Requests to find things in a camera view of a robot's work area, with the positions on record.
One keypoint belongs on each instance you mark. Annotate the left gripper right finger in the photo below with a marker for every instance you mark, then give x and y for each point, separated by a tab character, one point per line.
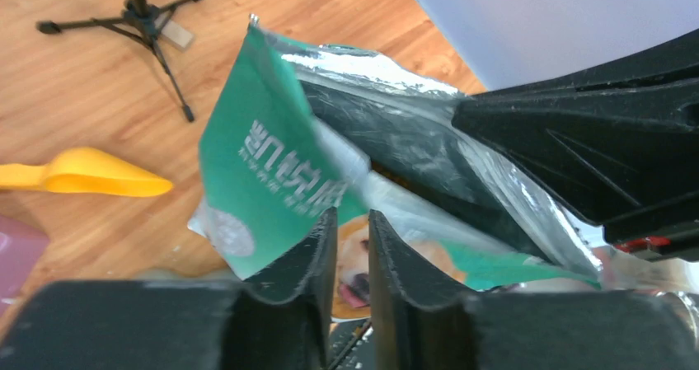
423	319

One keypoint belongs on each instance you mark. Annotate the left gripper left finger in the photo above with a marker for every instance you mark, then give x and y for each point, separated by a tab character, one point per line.
279	318

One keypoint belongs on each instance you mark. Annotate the black tripod mic stand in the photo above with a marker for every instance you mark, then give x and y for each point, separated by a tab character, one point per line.
139	21

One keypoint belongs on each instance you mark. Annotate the small wooden block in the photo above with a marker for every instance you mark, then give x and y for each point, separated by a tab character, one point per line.
174	33

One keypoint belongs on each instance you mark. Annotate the yellow plastic scoop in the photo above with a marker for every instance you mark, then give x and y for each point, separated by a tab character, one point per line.
84	170

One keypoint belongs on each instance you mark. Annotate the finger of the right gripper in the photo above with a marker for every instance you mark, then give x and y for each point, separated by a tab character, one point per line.
624	160
663	77

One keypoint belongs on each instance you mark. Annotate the green pet food bag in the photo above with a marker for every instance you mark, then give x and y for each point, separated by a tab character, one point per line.
301	128

